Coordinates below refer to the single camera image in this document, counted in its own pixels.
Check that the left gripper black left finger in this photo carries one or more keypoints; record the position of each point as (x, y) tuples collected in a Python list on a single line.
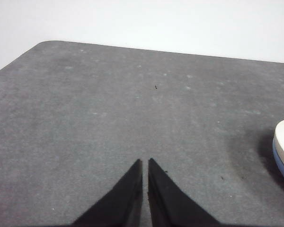
[(120, 203)]

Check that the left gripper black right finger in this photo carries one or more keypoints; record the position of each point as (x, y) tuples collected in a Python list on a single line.
[(170, 203)]

